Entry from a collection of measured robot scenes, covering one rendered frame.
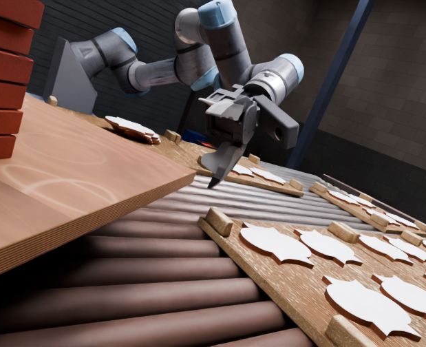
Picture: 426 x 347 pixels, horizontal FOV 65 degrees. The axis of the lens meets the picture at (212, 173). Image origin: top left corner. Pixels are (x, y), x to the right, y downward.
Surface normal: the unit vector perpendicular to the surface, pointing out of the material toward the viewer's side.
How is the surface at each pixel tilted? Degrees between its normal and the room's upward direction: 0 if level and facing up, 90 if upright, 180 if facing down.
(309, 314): 0
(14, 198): 0
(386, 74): 90
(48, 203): 0
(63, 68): 90
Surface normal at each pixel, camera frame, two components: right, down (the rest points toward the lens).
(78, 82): 0.49, 0.38
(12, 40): 0.90, 0.40
